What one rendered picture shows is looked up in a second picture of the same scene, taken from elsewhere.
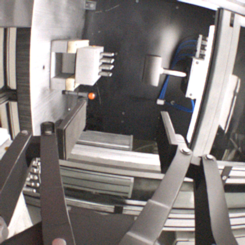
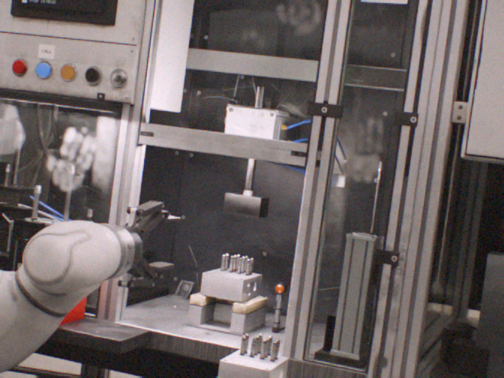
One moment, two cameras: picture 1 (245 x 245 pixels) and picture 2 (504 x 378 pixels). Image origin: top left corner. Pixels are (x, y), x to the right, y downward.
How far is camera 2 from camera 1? 1.61 m
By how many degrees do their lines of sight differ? 43
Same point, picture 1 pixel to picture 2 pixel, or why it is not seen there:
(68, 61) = (228, 313)
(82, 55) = (208, 288)
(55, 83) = (236, 326)
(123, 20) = (212, 239)
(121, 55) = (267, 244)
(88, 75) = (232, 283)
